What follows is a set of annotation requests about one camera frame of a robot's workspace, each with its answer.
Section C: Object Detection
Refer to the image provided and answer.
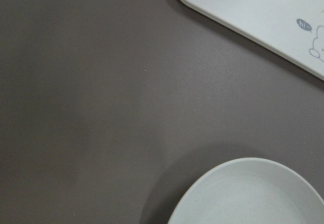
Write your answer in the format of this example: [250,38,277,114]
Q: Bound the cream round plate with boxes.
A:
[168,158,323,223]

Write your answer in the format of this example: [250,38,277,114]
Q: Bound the cream rectangular tray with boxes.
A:
[180,0,323,79]

